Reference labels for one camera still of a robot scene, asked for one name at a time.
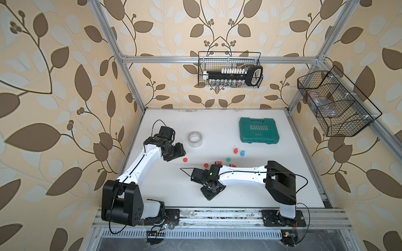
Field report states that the black white tool in basket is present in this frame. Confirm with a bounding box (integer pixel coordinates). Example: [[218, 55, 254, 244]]
[[201, 65, 263, 88]]

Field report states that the back wire basket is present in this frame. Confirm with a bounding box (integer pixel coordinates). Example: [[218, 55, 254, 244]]
[[197, 51, 263, 89]]

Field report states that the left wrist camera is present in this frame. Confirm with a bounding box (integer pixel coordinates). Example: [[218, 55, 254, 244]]
[[154, 126, 175, 143]]

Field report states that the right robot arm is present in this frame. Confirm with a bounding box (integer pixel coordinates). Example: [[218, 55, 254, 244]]
[[191, 161, 297, 220]]

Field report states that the right wire basket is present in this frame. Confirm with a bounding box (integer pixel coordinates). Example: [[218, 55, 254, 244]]
[[297, 65, 382, 137]]

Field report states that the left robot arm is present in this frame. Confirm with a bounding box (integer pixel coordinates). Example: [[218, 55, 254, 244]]
[[101, 126, 185, 227]]

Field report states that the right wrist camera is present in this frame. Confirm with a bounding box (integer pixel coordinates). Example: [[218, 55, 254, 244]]
[[191, 168, 206, 185]]

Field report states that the plastic bag in basket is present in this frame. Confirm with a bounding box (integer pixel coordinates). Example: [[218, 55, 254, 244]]
[[307, 92, 339, 118]]

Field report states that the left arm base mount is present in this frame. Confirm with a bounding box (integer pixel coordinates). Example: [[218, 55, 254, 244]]
[[139, 199, 180, 229]]

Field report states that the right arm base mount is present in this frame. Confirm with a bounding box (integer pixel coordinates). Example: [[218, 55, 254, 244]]
[[261, 210, 307, 228]]

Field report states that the wire basket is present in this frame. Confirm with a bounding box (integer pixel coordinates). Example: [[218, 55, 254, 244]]
[[197, 51, 263, 89], [297, 65, 382, 137]]

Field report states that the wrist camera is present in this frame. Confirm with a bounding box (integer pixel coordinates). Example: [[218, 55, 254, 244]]
[[191, 168, 206, 185], [154, 126, 175, 143]]

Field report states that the clear tape roll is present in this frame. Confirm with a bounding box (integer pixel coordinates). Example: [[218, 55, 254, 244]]
[[188, 131, 203, 148]]

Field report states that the green tool case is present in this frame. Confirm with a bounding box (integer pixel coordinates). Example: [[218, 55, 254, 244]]
[[239, 117, 280, 144]]

